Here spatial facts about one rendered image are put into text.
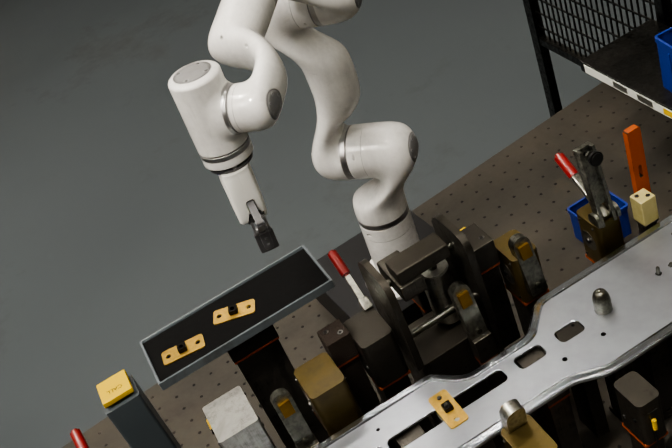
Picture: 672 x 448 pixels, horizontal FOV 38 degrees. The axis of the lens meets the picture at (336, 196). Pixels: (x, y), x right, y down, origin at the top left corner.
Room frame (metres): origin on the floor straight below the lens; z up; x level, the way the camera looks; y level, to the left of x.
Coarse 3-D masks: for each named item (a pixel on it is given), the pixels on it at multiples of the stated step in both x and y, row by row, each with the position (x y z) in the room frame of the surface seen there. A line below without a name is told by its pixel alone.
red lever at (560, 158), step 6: (558, 156) 1.48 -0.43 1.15; (564, 156) 1.48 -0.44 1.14; (558, 162) 1.47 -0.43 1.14; (564, 162) 1.46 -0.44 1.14; (570, 162) 1.46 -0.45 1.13; (564, 168) 1.46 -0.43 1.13; (570, 168) 1.45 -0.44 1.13; (570, 174) 1.44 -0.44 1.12; (576, 174) 1.44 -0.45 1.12; (576, 180) 1.43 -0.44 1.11; (582, 186) 1.42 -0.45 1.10; (582, 192) 1.41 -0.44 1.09; (600, 204) 1.38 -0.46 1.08; (606, 210) 1.37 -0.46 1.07; (606, 216) 1.36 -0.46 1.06
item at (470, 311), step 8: (448, 288) 1.31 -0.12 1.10; (456, 288) 1.30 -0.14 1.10; (464, 288) 1.30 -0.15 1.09; (456, 296) 1.29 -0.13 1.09; (464, 296) 1.29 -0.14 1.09; (472, 296) 1.29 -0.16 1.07; (456, 304) 1.29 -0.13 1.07; (464, 304) 1.28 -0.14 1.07; (472, 304) 1.29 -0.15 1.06; (464, 312) 1.28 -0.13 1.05; (472, 312) 1.28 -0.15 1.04; (464, 320) 1.28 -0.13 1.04; (472, 320) 1.28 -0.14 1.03; (480, 320) 1.28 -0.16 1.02; (464, 328) 1.29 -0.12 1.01; (472, 328) 1.28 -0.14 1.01; (480, 328) 1.27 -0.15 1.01; (472, 336) 1.27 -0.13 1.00
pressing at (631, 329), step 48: (576, 288) 1.28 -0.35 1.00; (624, 288) 1.23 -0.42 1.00; (528, 336) 1.21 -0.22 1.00; (576, 336) 1.17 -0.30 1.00; (624, 336) 1.13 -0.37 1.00; (432, 384) 1.20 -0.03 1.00; (528, 384) 1.11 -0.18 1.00; (576, 384) 1.08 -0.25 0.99; (336, 432) 1.18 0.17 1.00; (384, 432) 1.14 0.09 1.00; (432, 432) 1.10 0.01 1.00; (480, 432) 1.06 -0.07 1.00
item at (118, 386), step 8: (112, 376) 1.38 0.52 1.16; (120, 376) 1.37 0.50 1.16; (104, 384) 1.37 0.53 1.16; (112, 384) 1.36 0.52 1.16; (120, 384) 1.35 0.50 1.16; (128, 384) 1.34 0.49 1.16; (104, 392) 1.35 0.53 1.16; (112, 392) 1.34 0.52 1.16; (120, 392) 1.33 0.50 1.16; (128, 392) 1.33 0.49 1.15; (104, 400) 1.33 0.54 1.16; (112, 400) 1.32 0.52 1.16
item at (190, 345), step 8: (200, 336) 1.39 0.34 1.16; (184, 344) 1.37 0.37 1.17; (192, 344) 1.37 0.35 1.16; (200, 344) 1.36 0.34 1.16; (168, 352) 1.38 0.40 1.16; (176, 352) 1.37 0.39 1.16; (184, 352) 1.36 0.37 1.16; (192, 352) 1.35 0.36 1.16; (168, 360) 1.36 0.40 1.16; (176, 360) 1.35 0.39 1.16
